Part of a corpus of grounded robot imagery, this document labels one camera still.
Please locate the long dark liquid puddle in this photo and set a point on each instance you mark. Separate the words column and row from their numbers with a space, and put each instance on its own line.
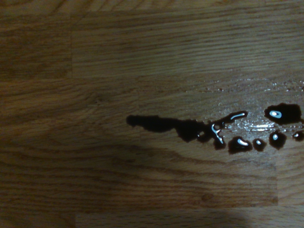
column 185, row 128

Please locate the small dark liquid drop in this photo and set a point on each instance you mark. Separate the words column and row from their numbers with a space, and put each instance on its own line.
column 298, row 135
column 259, row 144

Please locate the large dark liquid drop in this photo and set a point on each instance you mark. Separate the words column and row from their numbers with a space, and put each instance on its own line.
column 288, row 114

